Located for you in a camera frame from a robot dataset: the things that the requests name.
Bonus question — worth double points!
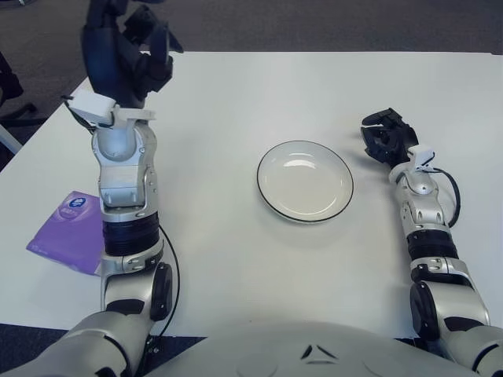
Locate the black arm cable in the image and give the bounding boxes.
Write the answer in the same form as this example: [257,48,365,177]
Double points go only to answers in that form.
[156,229,182,337]
[431,167,461,228]

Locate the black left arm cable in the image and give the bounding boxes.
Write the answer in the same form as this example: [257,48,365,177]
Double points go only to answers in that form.
[156,229,182,337]

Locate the white left wrist sensor box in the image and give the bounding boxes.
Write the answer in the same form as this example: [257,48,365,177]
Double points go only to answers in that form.
[64,89,119,126]

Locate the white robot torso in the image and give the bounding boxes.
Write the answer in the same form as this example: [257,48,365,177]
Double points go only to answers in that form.
[145,320,476,377]

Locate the black robot stand frame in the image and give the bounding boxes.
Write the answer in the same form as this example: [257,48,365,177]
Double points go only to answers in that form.
[144,333,166,377]

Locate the black office chair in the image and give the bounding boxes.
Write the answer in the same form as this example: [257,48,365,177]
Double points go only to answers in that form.
[0,50,39,119]

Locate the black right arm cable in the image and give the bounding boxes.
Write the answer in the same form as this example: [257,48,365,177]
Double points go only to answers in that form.
[431,167,461,228]

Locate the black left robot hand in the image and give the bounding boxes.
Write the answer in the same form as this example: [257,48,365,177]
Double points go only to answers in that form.
[80,0,184,109]

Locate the white right wrist sensor box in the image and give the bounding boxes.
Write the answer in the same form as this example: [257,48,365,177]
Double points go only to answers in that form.
[406,145,437,172]

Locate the white wrist sensor box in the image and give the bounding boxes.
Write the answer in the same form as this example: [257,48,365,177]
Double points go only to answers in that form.
[406,145,437,172]
[64,89,119,126]

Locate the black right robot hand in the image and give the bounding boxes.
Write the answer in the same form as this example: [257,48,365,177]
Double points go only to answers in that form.
[360,108,420,164]

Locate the purple tissue paper pack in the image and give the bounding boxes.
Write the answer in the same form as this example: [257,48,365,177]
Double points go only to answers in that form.
[26,190,105,277]

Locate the white plate with black rim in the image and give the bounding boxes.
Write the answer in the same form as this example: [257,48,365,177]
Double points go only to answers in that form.
[257,140,354,225]

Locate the white furniture bar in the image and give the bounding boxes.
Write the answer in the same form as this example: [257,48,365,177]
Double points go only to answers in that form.
[0,123,23,155]

